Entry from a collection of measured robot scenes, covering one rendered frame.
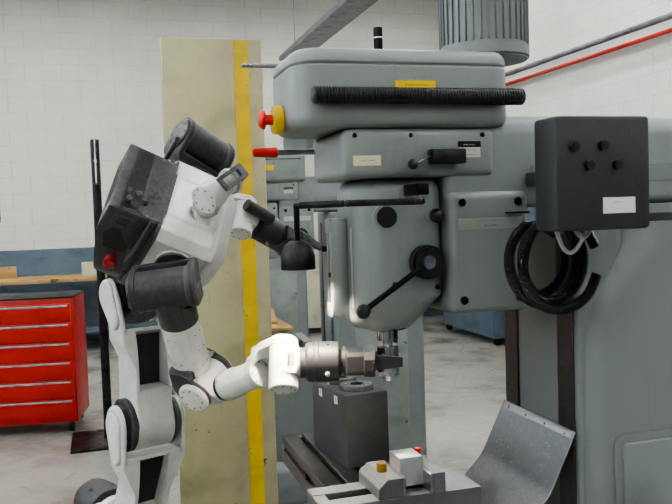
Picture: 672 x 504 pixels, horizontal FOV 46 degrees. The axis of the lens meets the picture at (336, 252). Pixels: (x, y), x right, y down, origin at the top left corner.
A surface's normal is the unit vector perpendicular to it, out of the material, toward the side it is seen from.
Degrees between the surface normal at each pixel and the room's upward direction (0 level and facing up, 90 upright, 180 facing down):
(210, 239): 58
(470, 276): 90
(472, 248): 90
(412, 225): 90
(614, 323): 90
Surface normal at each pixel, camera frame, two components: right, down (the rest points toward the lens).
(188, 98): 0.28, 0.04
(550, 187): -0.96, 0.04
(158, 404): 0.61, -0.15
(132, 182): 0.51, -0.51
